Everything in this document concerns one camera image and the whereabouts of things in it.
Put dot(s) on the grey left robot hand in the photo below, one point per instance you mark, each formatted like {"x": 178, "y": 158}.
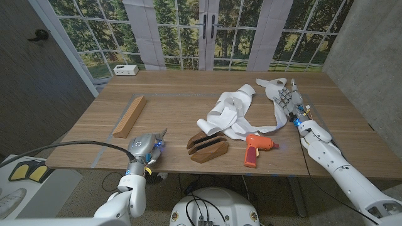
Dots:
{"x": 141, "y": 146}

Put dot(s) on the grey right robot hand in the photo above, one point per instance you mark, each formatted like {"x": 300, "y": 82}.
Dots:
{"x": 293, "y": 103}

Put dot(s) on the white receipt paper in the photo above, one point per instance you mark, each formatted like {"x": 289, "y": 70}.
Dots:
{"x": 226, "y": 116}

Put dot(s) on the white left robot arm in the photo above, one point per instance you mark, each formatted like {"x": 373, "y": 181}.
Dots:
{"x": 132, "y": 194}

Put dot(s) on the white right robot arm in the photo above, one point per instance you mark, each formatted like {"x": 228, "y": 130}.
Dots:
{"x": 345, "y": 175}

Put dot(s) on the orange toy drill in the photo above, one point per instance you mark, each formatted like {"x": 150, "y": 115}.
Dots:
{"x": 256, "y": 142}

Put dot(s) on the long light wooden block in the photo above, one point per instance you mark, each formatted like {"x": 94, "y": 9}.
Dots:
{"x": 130, "y": 116}

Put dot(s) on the black round object under table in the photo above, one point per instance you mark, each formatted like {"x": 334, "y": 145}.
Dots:
{"x": 154, "y": 179}

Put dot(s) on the dark brown slotted wooden block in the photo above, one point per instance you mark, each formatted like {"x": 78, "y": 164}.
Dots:
{"x": 210, "y": 152}

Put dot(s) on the white power strip box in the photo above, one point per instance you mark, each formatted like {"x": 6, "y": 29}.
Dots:
{"x": 125, "y": 69}

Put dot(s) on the grey table leg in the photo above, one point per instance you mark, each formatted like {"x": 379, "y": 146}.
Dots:
{"x": 298, "y": 197}

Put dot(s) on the white floor platform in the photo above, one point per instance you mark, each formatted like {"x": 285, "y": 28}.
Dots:
{"x": 56, "y": 191}

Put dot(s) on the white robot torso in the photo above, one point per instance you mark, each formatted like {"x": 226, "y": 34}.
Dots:
{"x": 226, "y": 201}

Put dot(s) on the printed window forest backdrop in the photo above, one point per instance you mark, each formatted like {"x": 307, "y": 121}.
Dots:
{"x": 188, "y": 31}

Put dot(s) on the yellow and black foot pedal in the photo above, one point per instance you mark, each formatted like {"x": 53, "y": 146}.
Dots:
{"x": 19, "y": 172}

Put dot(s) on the white sneaker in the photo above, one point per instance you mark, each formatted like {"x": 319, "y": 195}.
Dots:
{"x": 9, "y": 202}

